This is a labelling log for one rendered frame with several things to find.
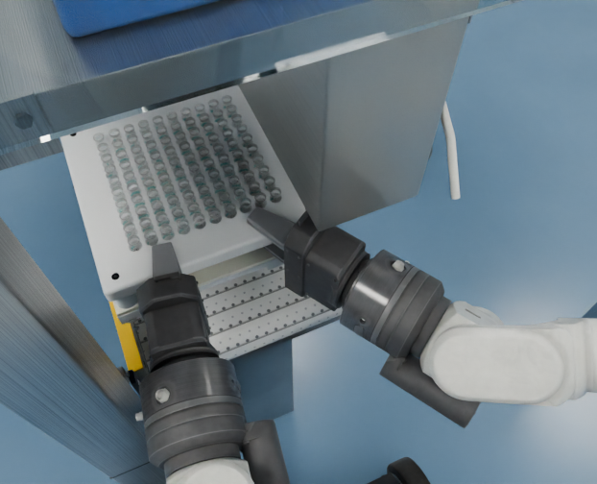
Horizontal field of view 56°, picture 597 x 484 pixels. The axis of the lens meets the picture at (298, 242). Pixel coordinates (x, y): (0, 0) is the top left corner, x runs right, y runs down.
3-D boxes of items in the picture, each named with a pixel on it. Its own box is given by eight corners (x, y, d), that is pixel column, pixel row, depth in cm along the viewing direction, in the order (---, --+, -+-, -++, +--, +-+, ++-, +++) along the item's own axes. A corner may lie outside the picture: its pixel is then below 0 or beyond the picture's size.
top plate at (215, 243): (62, 140, 70) (57, 129, 68) (249, 85, 75) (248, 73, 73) (108, 304, 58) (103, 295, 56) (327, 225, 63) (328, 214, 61)
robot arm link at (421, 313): (409, 274, 52) (526, 341, 48) (427, 262, 62) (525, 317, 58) (352, 375, 54) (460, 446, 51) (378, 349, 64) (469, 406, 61)
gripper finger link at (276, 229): (260, 205, 62) (308, 233, 60) (243, 226, 60) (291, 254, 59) (260, 197, 60) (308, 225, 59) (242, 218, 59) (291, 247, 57)
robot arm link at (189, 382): (105, 286, 51) (120, 418, 45) (211, 261, 52) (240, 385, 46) (137, 339, 61) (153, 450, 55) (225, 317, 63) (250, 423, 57)
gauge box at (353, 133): (419, 196, 54) (475, 9, 37) (318, 233, 51) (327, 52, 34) (322, 54, 64) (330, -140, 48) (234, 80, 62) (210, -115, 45)
